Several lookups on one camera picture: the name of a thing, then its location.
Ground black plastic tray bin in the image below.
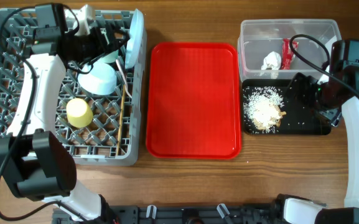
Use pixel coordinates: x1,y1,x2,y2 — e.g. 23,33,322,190
241,79,332,135

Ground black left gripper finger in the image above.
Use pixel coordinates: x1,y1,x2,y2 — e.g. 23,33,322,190
104,37,129,56
110,24,129,36

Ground red snack wrapper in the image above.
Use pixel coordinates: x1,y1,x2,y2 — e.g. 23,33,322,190
281,39,295,70

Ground white plastic fork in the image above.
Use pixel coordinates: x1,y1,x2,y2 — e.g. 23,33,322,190
115,58,133,99

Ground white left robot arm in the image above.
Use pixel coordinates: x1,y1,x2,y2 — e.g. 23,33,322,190
0,3,130,223

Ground grey plastic dishwasher rack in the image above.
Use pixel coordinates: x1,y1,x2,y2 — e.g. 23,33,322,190
0,8,147,166

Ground crumpled white tissue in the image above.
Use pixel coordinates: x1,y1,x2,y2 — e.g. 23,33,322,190
261,51,282,70

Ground wooden chopstick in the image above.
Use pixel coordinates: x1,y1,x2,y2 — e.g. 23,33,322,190
115,85,127,157

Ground light blue bowl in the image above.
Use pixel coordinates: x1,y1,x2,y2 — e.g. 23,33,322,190
77,62,117,95

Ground light blue round plate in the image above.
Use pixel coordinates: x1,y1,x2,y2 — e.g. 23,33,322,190
124,9,144,69

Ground mint green bowl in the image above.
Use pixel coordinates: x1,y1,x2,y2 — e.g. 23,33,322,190
98,50,119,63

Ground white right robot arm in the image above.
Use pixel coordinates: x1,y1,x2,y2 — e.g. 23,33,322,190
280,39,359,223

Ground yellow plastic cup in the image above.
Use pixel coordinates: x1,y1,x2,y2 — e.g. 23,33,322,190
66,98,93,128

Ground red plastic tray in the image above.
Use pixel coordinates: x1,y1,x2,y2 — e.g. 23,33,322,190
146,42,241,159

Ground clear plastic waste bin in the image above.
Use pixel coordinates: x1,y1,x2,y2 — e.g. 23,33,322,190
238,19,342,81

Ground rice and nut scraps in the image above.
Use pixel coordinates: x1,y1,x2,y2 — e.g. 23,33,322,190
243,86,286,134

